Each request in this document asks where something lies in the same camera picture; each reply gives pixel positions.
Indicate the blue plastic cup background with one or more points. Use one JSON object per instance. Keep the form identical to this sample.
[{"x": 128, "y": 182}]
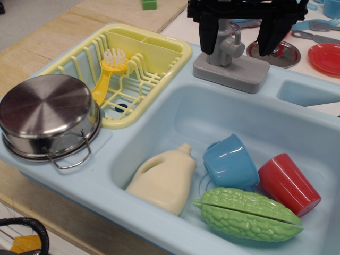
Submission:
[{"x": 331, "y": 8}]

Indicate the blue plastic cup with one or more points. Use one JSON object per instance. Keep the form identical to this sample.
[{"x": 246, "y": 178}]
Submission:
[{"x": 229, "y": 164}]

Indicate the round metal lid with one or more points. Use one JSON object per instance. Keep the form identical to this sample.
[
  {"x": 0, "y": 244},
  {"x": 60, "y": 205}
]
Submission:
[{"x": 285, "y": 55}]

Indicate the stainless steel pot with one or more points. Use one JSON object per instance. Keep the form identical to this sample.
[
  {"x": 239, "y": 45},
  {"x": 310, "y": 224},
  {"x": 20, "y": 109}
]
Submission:
[{"x": 49, "y": 117}]

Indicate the grey toy faucet with lever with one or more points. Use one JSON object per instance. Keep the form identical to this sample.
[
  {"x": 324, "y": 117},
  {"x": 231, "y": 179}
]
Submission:
[{"x": 228, "y": 66}]

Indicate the green plastic block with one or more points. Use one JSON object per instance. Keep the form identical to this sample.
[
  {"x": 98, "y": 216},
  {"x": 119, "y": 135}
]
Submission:
[{"x": 149, "y": 4}]

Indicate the red plastic plate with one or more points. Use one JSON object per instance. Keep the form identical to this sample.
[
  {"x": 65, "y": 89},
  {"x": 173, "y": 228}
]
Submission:
[{"x": 325, "y": 57}]

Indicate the light blue toy sink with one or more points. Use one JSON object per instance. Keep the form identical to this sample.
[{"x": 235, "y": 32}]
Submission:
[{"x": 92, "y": 199}]

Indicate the grey toy utensil behind faucet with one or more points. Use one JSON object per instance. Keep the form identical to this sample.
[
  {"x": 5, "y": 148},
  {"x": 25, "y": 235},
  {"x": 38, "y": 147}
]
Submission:
[{"x": 237, "y": 26}]

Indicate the light blue toy utensil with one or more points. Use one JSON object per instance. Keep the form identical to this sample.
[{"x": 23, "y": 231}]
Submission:
[{"x": 300, "y": 26}]

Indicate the yellow dish brush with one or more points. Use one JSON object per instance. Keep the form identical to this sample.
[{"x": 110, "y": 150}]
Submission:
[{"x": 114, "y": 62}]

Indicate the cream plastic detergent bottle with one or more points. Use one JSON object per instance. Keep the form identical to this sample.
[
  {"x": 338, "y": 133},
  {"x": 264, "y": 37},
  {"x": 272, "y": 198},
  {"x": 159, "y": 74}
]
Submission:
[{"x": 165, "y": 179}]

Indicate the yellow object bottom left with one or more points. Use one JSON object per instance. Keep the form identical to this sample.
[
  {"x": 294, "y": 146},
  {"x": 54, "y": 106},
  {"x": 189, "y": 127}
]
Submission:
[{"x": 23, "y": 244}]

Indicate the grey toy spatula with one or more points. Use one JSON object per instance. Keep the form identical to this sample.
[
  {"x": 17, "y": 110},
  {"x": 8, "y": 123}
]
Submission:
[{"x": 321, "y": 26}]

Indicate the green toy bitter gourd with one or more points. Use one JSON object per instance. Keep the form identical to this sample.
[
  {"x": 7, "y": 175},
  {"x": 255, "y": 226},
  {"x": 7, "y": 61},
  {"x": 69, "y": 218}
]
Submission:
[{"x": 248, "y": 215}]

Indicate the red plastic cup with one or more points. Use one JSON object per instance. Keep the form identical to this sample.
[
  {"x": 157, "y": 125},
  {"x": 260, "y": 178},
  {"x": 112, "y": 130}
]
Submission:
[{"x": 282, "y": 179}]

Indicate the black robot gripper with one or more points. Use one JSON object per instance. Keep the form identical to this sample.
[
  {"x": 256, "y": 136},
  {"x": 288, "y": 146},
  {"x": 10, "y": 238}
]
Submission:
[{"x": 277, "y": 20}]

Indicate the yellow plastic dish rack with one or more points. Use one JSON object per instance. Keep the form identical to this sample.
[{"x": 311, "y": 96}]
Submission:
[{"x": 153, "y": 61}]

